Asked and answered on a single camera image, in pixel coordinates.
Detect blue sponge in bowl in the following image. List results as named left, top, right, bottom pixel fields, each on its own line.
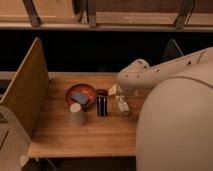
left=71, top=92, right=89, bottom=105

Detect wooden shelf rail with brackets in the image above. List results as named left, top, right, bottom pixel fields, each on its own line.
left=0, top=0, right=213, bottom=32

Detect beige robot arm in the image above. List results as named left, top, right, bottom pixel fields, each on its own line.
left=110, top=47, right=213, bottom=171

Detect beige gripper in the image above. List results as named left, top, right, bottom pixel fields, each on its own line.
left=108, top=84, right=130, bottom=116

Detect right dark divider panel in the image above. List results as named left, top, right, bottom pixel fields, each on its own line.
left=162, top=39, right=183, bottom=62

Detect beige ceramic cup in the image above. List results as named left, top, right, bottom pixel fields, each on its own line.
left=69, top=103, right=86, bottom=126

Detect left wooden divider panel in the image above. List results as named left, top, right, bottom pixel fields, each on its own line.
left=0, top=38, right=49, bottom=139

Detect brown round bowl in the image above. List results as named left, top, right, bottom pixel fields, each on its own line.
left=65, top=83, right=97, bottom=109

